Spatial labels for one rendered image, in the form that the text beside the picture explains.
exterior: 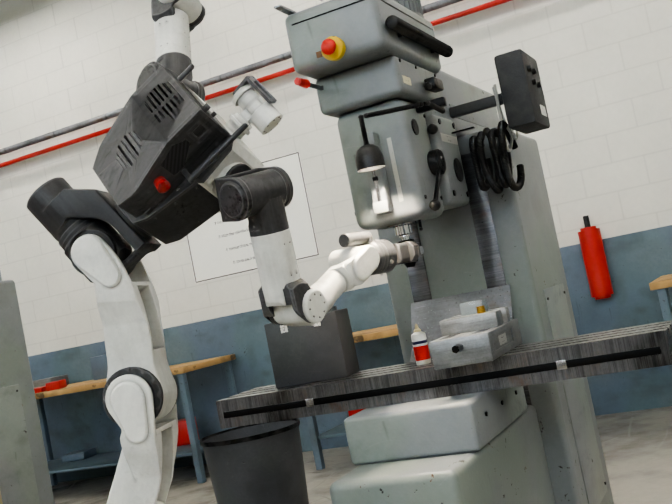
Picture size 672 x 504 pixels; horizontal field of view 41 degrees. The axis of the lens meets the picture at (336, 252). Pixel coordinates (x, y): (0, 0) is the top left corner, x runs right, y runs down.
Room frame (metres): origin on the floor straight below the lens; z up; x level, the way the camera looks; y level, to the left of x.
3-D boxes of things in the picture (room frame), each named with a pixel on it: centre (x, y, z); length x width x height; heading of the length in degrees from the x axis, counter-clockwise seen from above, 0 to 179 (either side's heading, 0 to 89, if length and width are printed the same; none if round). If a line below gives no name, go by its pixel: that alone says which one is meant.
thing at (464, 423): (2.46, -0.19, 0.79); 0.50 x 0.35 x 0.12; 155
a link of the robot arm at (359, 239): (2.30, -0.05, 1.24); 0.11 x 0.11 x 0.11; 50
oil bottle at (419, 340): (2.47, -0.17, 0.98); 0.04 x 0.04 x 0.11
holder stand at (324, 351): (2.63, 0.12, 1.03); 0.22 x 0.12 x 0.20; 72
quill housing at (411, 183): (2.46, -0.19, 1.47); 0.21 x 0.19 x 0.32; 65
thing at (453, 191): (2.63, -0.27, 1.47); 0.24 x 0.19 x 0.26; 65
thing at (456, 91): (2.91, -0.40, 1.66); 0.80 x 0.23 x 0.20; 155
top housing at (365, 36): (2.47, -0.20, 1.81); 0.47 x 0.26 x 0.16; 155
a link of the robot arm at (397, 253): (2.39, -0.13, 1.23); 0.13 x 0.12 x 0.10; 50
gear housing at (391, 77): (2.49, -0.21, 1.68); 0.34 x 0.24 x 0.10; 155
